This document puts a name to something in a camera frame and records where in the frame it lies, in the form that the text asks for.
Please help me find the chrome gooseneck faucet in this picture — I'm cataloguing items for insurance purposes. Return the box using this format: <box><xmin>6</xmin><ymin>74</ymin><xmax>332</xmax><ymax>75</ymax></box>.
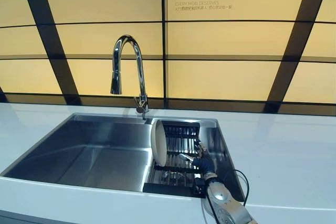
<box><xmin>109</xmin><ymin>34</ymin><xmax>150</xmax><ymax>120</ymax></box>

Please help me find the beige round plate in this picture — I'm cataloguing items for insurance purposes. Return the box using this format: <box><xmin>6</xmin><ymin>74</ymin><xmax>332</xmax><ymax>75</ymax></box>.
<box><xmin>150</xmin><ymin>119</ymin><xmax>168</xmax><ymax>167</ymax></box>

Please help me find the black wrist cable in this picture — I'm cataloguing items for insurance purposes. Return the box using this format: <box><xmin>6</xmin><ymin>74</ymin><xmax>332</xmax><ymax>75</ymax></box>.
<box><xmin>201</xmin><ymin>168</ymin><xmax>249</xmax><ymax>224</ymax></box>

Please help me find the stainless steel sink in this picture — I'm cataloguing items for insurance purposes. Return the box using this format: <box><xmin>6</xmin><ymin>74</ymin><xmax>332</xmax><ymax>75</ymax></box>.
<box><xmin>0</xmin><ymin>112</ymin><xmax>246</xmax><ymax>202</ymax></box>

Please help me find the black steel dish rack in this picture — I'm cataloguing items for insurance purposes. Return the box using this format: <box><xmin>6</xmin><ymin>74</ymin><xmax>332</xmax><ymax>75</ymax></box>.
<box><xmin>143</xmin><ymin>120</ymin><xmax>211</xmax><ymax>199</ymax></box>

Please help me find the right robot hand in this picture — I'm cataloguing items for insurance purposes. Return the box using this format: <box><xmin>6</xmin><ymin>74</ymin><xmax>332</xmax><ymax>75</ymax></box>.
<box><xmin>179</xmin><ymin>142</ymin><xmax>218</xmax><ymax>180</ymax></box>

